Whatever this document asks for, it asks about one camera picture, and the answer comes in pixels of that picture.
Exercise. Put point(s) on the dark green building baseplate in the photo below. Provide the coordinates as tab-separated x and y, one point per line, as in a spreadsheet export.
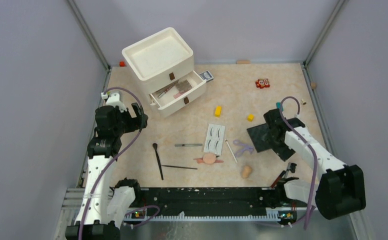
258	137

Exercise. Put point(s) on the pink compact case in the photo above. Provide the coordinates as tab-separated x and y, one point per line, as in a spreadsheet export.
178	95

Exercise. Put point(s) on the beige makeup sponge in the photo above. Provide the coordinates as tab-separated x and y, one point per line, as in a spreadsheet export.
246	171

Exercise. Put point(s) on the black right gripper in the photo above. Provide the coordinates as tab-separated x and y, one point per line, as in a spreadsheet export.
284	149

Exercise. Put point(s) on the thin black pencil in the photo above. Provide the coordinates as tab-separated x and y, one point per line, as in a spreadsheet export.
179	167

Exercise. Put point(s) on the brown eyeshadow palette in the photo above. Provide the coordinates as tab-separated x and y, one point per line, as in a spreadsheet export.
168	86

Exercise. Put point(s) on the wooden peg on frame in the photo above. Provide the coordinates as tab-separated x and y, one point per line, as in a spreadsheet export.
313	85

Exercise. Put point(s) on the white plastic drawer organizer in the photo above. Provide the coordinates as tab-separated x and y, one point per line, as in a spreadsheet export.
159	60

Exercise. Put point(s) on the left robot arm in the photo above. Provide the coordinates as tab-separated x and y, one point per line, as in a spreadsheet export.
100	214

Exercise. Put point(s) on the white false eyelash card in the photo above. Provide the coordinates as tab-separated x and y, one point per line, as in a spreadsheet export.
214	139

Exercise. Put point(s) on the blue playing card deck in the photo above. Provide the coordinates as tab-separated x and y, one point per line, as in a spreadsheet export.
206	76

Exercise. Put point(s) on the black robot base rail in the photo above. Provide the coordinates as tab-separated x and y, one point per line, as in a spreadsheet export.
213	201

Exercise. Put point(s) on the black makeup brush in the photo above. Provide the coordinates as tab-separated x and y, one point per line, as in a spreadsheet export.
155	146

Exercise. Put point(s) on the silver eyeliner pencil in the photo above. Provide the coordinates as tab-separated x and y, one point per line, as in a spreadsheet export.
188	145

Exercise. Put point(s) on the silver red lip pencil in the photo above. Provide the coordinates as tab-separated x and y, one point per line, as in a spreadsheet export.
164	92

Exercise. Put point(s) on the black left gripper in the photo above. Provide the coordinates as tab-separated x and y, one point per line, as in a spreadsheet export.
134	122

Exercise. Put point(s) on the white cosmetic pencil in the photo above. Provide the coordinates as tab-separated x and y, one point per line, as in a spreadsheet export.
231	151

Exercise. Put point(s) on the wooden block at wall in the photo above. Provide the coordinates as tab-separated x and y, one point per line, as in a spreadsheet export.
243	62

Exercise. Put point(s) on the yellow rectangular toy block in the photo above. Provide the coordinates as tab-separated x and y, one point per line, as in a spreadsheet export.
218	110

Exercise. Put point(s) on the small yellow cube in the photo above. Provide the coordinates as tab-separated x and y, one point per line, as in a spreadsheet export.
250	117

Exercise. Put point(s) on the peach powder puff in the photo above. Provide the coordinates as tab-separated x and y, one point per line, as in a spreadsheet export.
209	158

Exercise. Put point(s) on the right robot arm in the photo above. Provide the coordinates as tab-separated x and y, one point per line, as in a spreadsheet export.
341	187

